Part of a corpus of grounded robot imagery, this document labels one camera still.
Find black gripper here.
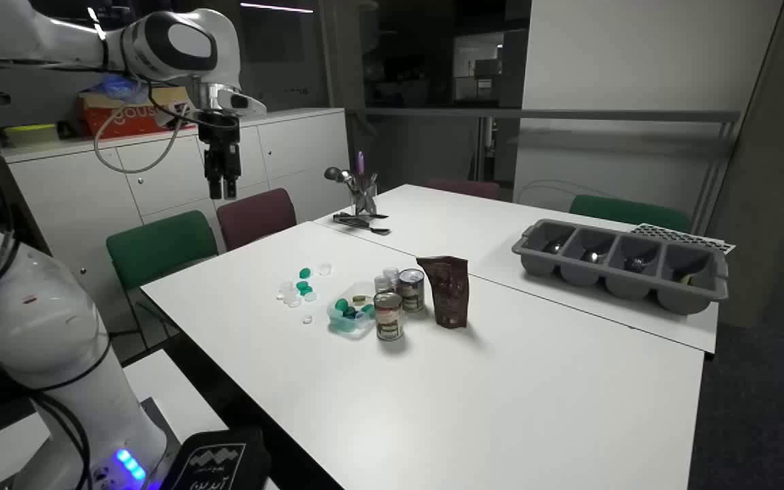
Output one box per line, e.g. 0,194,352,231
199,110,240,198

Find clear disc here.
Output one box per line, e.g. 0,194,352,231
276,284,301,309

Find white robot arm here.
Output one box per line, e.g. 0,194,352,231
0,0,265,490

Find green disc left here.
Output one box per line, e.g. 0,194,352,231
296,280,314,300

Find maroon chair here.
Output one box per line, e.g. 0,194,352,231
216,187,296,250

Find green chair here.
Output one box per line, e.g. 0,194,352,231
103,208,220,337
570,194,692,231

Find orange box on cabinet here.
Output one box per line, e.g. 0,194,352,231
75,88,191,138

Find white storage cabinet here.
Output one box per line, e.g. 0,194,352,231
3,110,348,329

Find small white jar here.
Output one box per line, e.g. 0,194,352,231
382,270,397,292

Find tin can with label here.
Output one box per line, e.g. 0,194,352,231
397,268,424,310

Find glass jar with label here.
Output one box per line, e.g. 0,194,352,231
376,292,402,341

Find brown foil pouch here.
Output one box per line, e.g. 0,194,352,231
418,257,467,329

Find black control box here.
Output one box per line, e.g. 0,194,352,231
157,431,273,490

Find far green chair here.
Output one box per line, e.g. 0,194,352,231
570,194,692,231

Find grey cutlery tray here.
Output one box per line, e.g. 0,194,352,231
511,221,729,315

